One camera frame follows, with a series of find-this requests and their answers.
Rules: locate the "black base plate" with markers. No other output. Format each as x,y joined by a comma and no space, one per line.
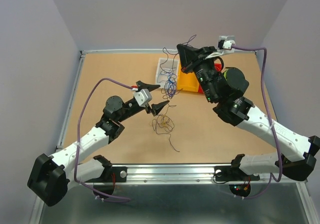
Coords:
115,174
226,173

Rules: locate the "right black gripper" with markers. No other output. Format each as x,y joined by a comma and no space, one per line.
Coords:
188,56

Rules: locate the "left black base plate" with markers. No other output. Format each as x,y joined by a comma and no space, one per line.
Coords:
115,174

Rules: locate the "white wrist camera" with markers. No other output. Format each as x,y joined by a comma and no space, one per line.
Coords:
143,97
224,46

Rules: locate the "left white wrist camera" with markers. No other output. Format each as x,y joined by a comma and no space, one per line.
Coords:
143,97

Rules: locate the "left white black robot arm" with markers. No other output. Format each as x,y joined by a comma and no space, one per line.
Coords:
53,176

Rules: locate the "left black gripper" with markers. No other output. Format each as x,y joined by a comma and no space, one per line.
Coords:
156,108

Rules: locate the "yellow plastic bin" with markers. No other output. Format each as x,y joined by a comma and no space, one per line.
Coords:
187,82

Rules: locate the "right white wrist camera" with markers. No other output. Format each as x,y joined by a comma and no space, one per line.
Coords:
224,46

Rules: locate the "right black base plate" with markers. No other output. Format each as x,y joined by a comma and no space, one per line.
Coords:
226,173

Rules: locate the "red plastic bin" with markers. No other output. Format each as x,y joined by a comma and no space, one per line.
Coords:
217,67

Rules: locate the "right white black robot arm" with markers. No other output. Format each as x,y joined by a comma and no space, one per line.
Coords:
295,155

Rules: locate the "white plastic bin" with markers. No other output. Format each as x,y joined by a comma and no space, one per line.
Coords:
167,71

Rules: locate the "aluminium front rail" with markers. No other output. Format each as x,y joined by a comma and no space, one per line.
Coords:
158,174

